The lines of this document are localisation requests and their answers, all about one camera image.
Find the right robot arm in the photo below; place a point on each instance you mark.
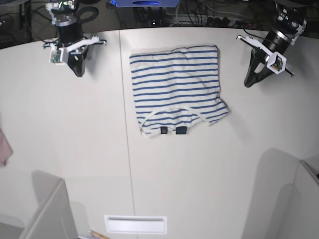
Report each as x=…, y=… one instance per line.
x=63, y=13

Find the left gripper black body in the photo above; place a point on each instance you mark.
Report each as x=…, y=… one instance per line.
x=276, y=41

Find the white table slot plate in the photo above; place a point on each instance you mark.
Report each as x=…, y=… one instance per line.
x=136, y=224

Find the blue box at table back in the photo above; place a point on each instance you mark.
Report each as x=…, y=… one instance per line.
x=145, y=3

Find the pink cloth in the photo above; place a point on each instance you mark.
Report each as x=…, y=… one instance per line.
x=5, y=150

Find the grey partition panel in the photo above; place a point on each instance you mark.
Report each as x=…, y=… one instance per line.
x=52, y=219
x=286, y=199

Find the grey partition panel left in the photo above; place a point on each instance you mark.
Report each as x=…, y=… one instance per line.
x=52, y=219

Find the grey partition panel right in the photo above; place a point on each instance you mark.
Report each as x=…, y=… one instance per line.
x=286, y=199

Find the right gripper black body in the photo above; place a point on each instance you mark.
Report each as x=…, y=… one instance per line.
x=69, y=35

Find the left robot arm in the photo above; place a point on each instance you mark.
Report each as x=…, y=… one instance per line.
x=289, y=21

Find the black power strip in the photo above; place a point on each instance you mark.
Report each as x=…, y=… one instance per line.
x=225, y=22

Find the blue white striped T-shirt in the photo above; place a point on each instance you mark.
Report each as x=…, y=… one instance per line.
x=176, y=89

